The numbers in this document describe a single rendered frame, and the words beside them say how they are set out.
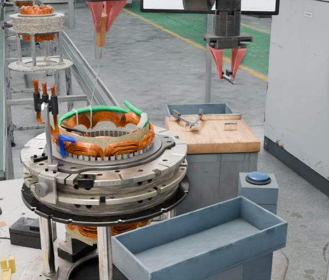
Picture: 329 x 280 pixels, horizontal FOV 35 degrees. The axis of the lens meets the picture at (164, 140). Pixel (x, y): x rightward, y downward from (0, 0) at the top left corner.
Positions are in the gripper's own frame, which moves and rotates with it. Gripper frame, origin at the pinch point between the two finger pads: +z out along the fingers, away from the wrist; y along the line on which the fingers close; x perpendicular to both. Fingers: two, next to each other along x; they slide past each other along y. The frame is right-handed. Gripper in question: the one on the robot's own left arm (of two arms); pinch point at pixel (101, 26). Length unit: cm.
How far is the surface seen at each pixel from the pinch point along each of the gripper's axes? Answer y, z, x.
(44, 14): -30, 103, -195
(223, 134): -28.9, 26.8, 4.8
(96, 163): 4.9, 17.5, 16.4
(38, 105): 13.0, 9.7, 8.0
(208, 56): -71, 60, -75
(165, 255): 0.5, 17.2, 38.2
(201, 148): -21.4, 26.4, 8.3
